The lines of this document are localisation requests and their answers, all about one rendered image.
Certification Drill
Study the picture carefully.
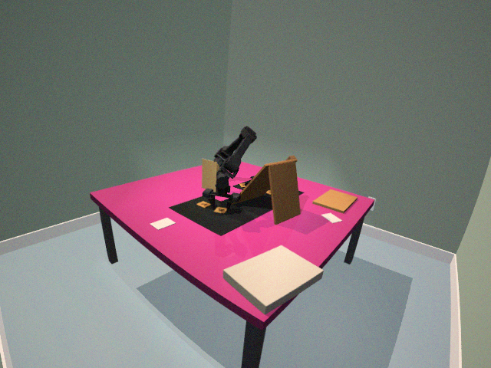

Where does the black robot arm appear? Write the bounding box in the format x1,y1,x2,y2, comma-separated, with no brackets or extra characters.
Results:
213,126,257,193

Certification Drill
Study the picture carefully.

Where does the cream flat rectangular card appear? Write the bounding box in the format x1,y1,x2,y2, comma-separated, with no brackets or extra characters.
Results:
321,213,342,223
150,218,175,230

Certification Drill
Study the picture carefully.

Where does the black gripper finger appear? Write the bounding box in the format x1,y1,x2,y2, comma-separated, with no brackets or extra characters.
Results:
226,200,234,212
206,196,215,210

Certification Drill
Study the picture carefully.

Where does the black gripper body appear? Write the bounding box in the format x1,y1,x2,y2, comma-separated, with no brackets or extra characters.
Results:
203,184,241,202

